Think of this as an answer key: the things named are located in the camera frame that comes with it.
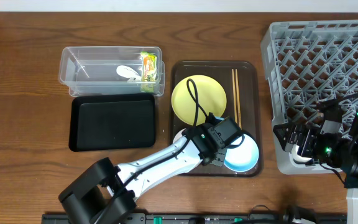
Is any white paper cup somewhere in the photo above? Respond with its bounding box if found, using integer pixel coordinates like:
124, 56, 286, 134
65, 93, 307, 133
291, 144, 312, 164

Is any green orange snack wrapper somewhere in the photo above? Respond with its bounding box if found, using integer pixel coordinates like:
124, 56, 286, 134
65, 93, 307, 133
140, 51, 157, 93

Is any white napkin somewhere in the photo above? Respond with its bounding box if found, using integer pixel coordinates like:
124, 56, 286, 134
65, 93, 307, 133
116, 65, 142, 82

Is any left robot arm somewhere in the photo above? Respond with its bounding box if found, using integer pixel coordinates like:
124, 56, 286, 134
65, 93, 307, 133
58, 124, 229, 224

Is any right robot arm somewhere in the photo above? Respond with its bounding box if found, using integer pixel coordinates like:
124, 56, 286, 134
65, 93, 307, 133
273, 100, 358, 223

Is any grey dishwasher rack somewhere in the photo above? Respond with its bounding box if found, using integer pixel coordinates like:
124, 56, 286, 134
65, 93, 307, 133
260, 19, 358, 175

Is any light blue bowl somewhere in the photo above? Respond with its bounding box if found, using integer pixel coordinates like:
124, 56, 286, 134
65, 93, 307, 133
212, 129, 260, 176

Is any white bowl with food scraps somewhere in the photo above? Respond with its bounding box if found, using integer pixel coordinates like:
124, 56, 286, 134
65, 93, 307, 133
173, 128, 186, 146

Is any dark brown serving tray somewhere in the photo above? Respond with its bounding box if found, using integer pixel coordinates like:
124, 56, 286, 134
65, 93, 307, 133
172, 60, 264, 177

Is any yellow plate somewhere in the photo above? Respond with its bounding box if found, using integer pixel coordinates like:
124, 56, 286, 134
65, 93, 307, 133
171, 75, 227, 125

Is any right wooden chopstick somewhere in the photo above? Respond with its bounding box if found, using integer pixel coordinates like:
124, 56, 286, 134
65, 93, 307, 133
234, 69, 242, 129

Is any wooden chopstick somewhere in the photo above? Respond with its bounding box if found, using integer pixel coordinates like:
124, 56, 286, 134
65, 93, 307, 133
232, 69, 238, 124
234, 69, 242, 129

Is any left wooden chopstick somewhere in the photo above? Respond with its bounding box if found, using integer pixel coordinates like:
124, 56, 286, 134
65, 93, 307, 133
232, 69, 238, 124

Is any black plastic tray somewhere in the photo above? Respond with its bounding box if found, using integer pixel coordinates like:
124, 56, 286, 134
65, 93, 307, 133
68, 93, 156, 152

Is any clear plastic bin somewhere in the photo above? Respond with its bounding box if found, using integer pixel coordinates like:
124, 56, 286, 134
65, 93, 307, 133
59, 46, 165, 96

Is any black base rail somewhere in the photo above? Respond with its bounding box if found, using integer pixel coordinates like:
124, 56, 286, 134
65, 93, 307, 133
41, 205, 350, 224

